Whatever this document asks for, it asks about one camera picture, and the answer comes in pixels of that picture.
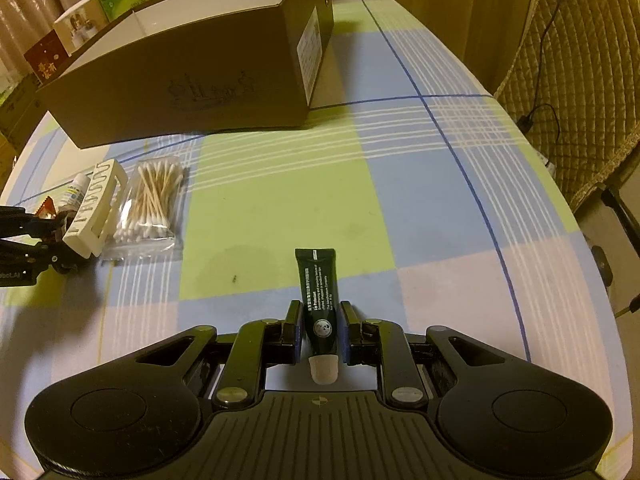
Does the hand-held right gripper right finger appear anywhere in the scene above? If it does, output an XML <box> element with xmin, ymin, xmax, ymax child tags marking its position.
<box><xmin>340</xmin><ymin>300</ymin><xmax>531</xmax><ymax>409</ymax></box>

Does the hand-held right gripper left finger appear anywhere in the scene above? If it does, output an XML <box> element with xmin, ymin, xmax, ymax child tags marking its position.
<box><xmin>135</xmin><ymin>300</ymin><xmax>304</xmax><ymax>409</ymax></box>

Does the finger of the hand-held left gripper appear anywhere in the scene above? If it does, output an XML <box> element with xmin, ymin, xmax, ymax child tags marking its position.
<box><xmin>0</xmin><ymin>205</ymin><xmax>66</xmax><ymax>244</ymax></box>
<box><xmin>0</xmin><ymin>240</ymin><xmax>82</xmax><ymax>276</ymax></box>

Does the dark green tube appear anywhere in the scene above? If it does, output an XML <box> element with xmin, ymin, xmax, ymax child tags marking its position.
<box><xmin>294</xmin><ymin>248</ymin><xmax>341</xmax><ymax>386</ymax></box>

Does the small white bottle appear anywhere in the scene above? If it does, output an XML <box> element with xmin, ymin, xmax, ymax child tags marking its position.
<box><xmin>58</xmin><ymin>172</ymin><xmax>92</xmax><ymax>211</ymax></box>

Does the white hair clip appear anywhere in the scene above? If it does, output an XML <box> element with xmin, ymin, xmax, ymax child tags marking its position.
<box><xmin>62</xmin><ymin>158</ymin><xmax>125</xmax><ymax>259</ymax></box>

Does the cotton swabs bag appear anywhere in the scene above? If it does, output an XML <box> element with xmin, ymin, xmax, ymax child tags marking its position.
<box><xmin>102</xmin><ymin>157</ymin><xmax>189</xmax><ymax>261</ymax></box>

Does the brown cardboard box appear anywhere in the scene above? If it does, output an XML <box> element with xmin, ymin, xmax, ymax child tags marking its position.
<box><xmin>37</xmin><ymin>0</ymin><xmax>335</xmax><ymax>150</ymax></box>

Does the checkered cloth desktop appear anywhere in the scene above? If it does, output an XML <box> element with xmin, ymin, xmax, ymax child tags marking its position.
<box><xmin>0</xmin><ymin>0</ymin><xmax>640</xmax><ymax>466</ymax></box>

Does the olive cardboard box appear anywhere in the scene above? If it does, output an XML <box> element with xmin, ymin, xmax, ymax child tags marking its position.
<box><xmin>0</xmin><ymin>77</ymin><xmax>44</xmax><ymax>162</ymax></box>

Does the red printed card box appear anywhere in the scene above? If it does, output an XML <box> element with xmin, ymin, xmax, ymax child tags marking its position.
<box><xmin>23</xmin><ymin>29</ymin><xmax>69</xmax><ymax>87</ymax></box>

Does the white product box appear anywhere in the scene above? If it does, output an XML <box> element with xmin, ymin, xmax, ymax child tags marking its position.
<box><xmin>53</xmin><ymin>0</ymin><xmax>109</xmax><ymax>57</ymax></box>

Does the beige curtain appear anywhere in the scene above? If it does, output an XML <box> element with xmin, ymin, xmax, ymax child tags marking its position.
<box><xmin>0</xmin><ymin>0</ymin><xmax>97</xmax><ymax>88</ymax></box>

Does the green tissue pack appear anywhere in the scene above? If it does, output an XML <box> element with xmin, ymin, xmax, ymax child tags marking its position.
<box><xmin>99</xmin><ymin>0</ymin><xmax>167</xmax><ymax>22</ymax></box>

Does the brown wooden panel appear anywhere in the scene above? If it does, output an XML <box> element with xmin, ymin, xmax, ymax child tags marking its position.
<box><xmin>354</xmin><ymin>0</ymin><xmax>532</xmax><ymax>97</ymax></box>

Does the quilted chair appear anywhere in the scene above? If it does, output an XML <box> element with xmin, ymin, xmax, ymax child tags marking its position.
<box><xmin>492</xmin><ymin>0</ymin><xmax>640</xmax><ymax>256</ymax></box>

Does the black cable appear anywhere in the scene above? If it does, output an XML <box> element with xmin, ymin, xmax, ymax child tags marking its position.
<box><xmin>517</xmin><ymin>0</ymin><xmax>569</xmax><ymax>134</ymax></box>

